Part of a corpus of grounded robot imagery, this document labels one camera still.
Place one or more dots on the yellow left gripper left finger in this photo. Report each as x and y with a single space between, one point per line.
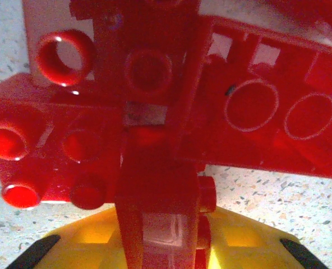
84 243

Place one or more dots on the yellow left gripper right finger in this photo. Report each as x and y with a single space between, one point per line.
239 238

